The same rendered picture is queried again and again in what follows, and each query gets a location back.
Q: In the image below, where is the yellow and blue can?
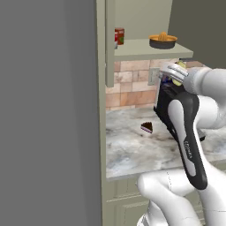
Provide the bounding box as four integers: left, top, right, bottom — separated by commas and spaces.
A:
162, 59, 188, 87

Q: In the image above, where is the black toaster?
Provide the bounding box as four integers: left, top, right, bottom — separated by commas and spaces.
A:
153, 81, 206, 143

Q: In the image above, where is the chocolate cake slice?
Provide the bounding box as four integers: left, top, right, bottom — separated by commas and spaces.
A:
139, 121, 154, 134

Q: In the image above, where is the beige drawer front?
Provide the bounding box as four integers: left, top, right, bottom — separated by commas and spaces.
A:
112, 177, 143, 201

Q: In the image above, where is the dark olive cabinet door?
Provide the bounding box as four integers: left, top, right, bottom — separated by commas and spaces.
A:
167, 0, 226, 70

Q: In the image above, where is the orange juicer on dark bowl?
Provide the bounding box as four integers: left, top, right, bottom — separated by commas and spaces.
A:
148, 31, 178, 50

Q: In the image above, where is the grey wall outlet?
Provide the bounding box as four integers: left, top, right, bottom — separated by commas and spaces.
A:
147, 67, 162, 87

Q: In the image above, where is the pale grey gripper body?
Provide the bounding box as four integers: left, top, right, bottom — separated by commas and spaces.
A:
158, 61, 190, 87

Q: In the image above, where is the beige wall cabinet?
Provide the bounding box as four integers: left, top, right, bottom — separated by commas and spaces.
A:
105, 0, 194, 63

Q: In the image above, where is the beige base cabinet door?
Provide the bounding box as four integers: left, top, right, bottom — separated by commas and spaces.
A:
114, 200, 152, 226

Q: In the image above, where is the red can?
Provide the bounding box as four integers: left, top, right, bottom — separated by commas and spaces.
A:
114, 27, 125, 49

